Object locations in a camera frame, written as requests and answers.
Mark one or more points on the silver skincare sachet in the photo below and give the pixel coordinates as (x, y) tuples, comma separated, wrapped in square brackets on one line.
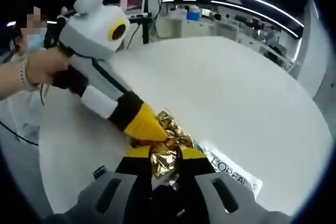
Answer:
[(236, 174)]

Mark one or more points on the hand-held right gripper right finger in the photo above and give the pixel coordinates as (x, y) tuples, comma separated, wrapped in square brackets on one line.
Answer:
[(194, 195)]

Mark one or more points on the gold foil skincare sachet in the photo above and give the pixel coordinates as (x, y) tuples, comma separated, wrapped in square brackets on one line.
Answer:
[(165, 161)]

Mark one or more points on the white wristwatch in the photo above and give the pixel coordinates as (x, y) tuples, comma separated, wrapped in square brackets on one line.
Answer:
[(23, 72)]

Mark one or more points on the person's left hand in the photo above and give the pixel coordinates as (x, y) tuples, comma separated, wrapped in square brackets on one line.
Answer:
[(47, 62)]

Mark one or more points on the blue storage bin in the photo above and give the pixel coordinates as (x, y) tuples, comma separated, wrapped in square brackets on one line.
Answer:
[(193, 16)]

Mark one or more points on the person's head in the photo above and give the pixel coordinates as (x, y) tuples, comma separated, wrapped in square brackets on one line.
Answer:
[(36, 43)]

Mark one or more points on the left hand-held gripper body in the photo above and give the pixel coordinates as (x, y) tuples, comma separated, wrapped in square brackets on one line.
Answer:
[(92, 32)]

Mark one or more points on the row of white workbenches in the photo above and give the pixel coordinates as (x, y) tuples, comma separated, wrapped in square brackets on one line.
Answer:
[(231, 30)]

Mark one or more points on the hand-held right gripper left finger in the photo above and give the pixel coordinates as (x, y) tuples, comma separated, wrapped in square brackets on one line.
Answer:
[(136, 195)]

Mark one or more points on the black screen stand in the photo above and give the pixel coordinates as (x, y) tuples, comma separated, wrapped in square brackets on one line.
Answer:
[(146, 11)]

